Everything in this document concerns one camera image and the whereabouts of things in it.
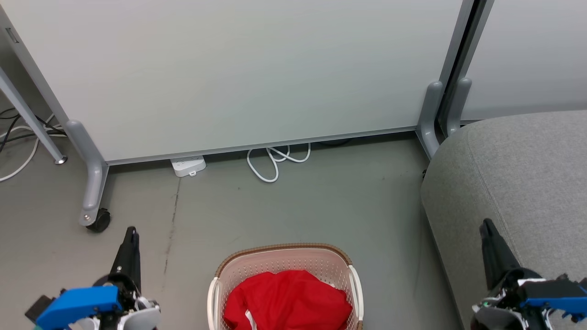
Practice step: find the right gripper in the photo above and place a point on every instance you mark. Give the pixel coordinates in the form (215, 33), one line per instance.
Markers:
(502, 302)

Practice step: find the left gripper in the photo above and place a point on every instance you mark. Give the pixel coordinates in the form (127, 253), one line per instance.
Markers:
(137, 311)

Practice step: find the red garment with striped trim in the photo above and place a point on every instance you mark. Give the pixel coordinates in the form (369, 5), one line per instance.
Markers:
(289, 300)

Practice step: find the grey fabric sofa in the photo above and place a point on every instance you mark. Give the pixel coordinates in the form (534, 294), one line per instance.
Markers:
(518, 183)

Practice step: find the black caster wheel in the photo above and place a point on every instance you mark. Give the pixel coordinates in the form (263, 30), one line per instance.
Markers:
(101, 221)

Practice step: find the grey partition foot with caster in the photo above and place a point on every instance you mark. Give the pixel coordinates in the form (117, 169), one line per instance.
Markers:
(94, 178)

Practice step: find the white power strip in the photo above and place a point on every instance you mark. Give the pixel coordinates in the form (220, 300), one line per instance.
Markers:
(187, 166)

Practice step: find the white plastic laundry basket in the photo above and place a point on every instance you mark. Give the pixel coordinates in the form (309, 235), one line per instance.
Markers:
(284, 261)

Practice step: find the grey metal table leg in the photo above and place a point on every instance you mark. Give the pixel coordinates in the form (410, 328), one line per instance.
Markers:
(27, 117)

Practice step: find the narrow white partition panel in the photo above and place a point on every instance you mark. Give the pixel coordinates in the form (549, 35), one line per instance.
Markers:
(532, 55)

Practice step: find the large white partition panel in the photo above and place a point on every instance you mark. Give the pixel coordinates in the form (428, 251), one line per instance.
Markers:
(257, 73)

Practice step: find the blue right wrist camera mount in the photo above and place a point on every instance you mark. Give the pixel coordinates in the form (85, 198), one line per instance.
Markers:
(555, 293)

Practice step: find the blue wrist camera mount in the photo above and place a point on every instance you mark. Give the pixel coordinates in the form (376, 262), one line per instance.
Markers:
(555, 293)
(78, 305)

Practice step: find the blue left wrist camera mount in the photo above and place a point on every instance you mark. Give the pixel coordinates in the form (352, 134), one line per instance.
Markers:
(78, 305)

